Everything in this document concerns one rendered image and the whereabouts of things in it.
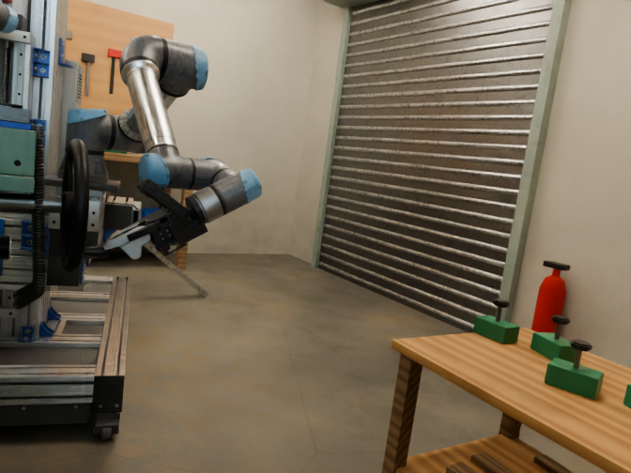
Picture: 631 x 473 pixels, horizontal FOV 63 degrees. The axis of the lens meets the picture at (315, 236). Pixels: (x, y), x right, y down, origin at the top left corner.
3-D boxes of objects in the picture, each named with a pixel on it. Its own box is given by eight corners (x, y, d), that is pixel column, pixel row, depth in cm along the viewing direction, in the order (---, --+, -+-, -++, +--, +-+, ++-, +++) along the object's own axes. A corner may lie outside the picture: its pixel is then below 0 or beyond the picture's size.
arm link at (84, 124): (60, 145, 168) (63, 103, 166) (102, 150, 177) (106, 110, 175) (69, 147, 159) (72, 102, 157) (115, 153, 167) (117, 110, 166)
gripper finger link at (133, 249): (116, 271, 107) (158, 250, 110) (103, 246, 105) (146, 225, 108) (115, 267, 110) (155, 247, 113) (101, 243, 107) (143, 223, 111)
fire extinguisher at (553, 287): (561, 371, 291) (583, 267, 283) (542, 374, 281) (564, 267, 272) (533, 358, 306) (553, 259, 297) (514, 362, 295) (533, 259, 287)
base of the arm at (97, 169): (60, 175, 173) (62, 145, 172) (109, 180, 178) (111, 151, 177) (53, 178, 159) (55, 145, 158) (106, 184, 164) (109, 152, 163)
